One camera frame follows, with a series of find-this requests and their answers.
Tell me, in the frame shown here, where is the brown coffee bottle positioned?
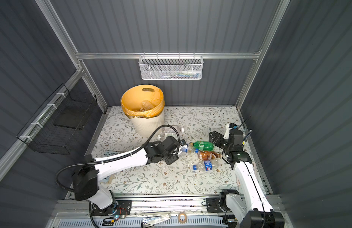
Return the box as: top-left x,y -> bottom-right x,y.
197,151 -> 221,161

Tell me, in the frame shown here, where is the clear bottle blue label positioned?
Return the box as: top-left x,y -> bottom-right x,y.
190,159 -> 223,173
178,142 -> 199,155

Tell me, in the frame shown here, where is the green plastic bottle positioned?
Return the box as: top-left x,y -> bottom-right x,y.
193,141 -> 214,151

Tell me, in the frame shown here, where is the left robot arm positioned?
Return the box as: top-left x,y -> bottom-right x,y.
55,124 -> 187,210

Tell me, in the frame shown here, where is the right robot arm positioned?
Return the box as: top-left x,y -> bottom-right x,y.
209,127 -> 285,228

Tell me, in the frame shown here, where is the white ribbed trash bin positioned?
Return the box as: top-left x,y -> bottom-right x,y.
130,111 -> 165,138

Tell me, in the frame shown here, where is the orange bin liner bag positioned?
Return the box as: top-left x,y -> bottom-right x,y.
121,85 -> 165,118

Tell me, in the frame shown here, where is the clear bottle white label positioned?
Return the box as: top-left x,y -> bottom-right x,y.
157,134 -> 172,142

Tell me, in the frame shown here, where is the white pen holder cup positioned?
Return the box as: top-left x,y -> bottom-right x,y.
241,116 -> 252,145

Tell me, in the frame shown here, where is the square clear bottle white cap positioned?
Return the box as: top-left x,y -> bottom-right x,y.
162,125 -> 184,137

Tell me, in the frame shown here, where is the illustrated paperback book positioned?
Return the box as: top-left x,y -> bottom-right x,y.
100,150 -> 121,184

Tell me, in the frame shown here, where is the tape roll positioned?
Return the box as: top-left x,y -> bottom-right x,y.
177,212 -> 187,224

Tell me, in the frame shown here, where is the silver foil wrapper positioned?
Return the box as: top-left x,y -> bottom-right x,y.
141,214 -> 171,228

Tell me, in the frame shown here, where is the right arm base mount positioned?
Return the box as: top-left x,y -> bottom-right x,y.
201,197 -> 226,213

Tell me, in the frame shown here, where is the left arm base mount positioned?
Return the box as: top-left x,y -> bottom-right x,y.
91,200 -> 133,217

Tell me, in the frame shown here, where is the white wire wall basket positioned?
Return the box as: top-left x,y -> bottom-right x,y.
138,55 -> 204,80

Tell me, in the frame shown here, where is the black wire side basket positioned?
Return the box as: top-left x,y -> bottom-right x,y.
17,85 -> 98,155

